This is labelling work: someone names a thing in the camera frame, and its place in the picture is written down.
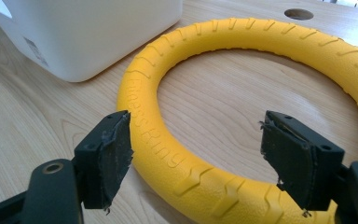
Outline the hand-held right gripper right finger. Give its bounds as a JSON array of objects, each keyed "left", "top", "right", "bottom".
[{"left": 259, "top": 110, "right": 346, "bottom": 218}]

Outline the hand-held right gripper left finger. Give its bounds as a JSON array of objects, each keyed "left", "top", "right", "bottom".
[{"left": 73, "top": 109, "right": 134, "bottom": 216}]

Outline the white plastic storage box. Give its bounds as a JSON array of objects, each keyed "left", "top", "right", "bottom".
[{"left": 0, "top": 0, "right": 184, "bottom": 83}]

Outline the yellow foam ring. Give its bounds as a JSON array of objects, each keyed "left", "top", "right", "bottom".
[{"left": 117, "top": 17, "right": 358, "bottom": 224}]

